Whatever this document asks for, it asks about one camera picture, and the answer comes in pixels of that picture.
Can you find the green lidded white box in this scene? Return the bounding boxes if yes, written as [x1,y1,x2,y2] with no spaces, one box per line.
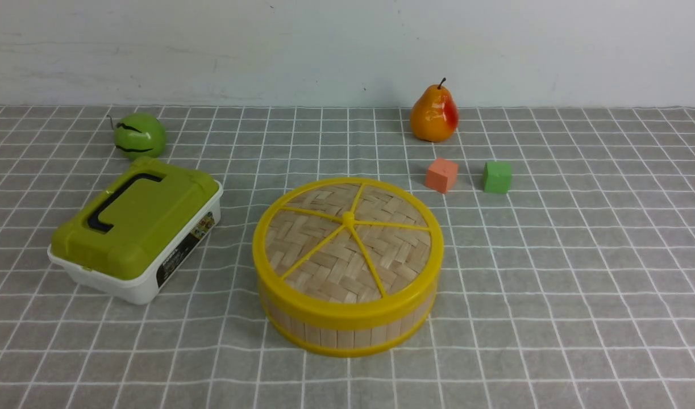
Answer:
[47,156,223,305]

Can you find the yellow woven steamer lid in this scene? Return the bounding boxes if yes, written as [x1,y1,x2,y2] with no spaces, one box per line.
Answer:
[253,178,445,331]

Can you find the green toy apple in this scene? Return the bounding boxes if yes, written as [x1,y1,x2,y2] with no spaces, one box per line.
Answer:
[108,112,167,160]

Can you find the orange cube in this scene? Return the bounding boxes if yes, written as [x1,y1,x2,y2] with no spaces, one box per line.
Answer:
[425,157,459,194]

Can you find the grey checked tablecloth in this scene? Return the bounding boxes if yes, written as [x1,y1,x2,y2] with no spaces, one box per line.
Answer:
[0,106,695,408]

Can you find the yellow bamboo steamer basket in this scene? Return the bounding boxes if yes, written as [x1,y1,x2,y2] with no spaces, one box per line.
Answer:
[259,283,436,358]

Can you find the orange toy pear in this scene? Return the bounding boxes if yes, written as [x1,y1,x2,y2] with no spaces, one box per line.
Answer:
[410,78,460,143]

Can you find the green cube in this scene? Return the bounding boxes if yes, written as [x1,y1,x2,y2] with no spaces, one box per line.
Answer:
[482,161,513,194]

